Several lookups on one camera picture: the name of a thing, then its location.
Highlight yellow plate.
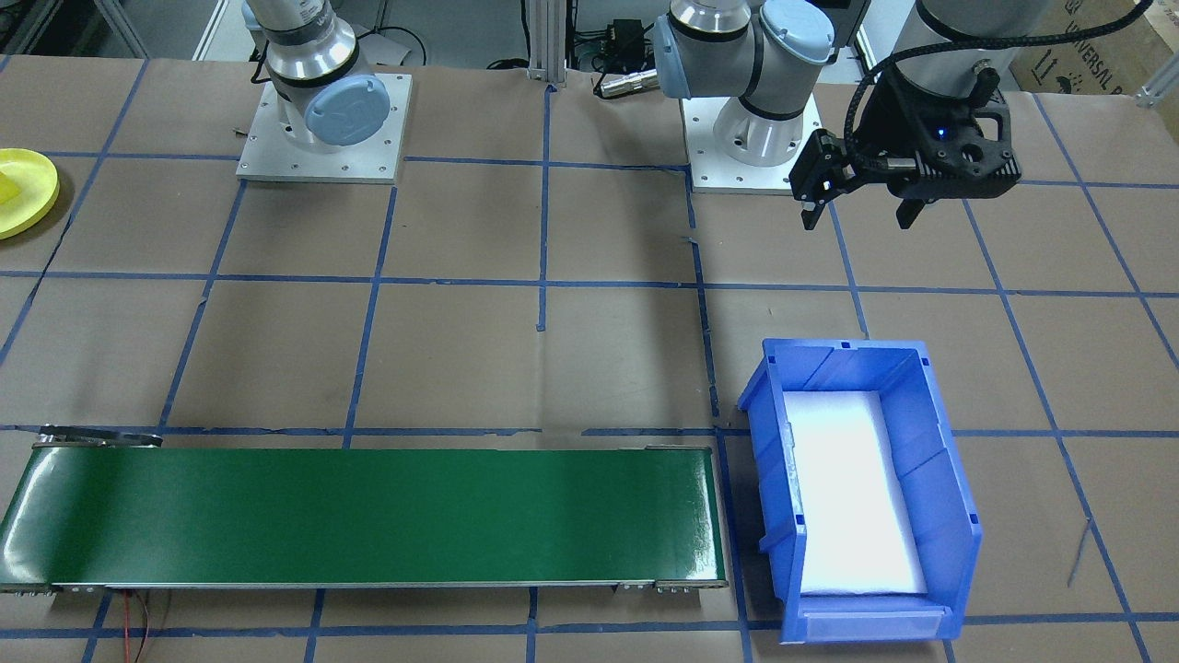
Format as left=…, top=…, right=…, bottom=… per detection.
left=0, top=147, right=61, bottom=242

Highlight silver metal cylinder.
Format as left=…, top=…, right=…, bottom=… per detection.
left=594, top=69, right=660, bottom=98

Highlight black power supply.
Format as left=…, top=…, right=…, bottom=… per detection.
left=589, top=18, right=655, bottom=70

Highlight brown cardboard box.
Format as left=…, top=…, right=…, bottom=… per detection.
left=1009, top=0, right=1179, bottom=98

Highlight white foam pad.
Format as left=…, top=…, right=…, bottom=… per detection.
left=783, top=390, right=929, bottom=597

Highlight blue plastic bin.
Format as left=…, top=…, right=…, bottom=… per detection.
left=737, top=338, right=984, bottom=644

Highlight green conveyor belt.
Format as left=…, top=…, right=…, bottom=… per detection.
left=0, top=425, right=730, bottom=595

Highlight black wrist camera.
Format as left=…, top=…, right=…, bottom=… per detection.
left=875, top=64, right=1023, bottom=202

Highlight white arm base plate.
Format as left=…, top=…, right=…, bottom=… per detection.
left=236, top=72, right=413, bottom=183
left=682, top=92, right=825, bottom=194

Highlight black camera cable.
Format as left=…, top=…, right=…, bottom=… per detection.
left=847, top=0, right=1157, bottom=148

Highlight aluminium profile post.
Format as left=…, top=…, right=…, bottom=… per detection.
left=520, top=0, right=577, bottom=88

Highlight red orange wire pair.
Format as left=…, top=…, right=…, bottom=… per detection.
left=120, top=589, right=176, bottom=663

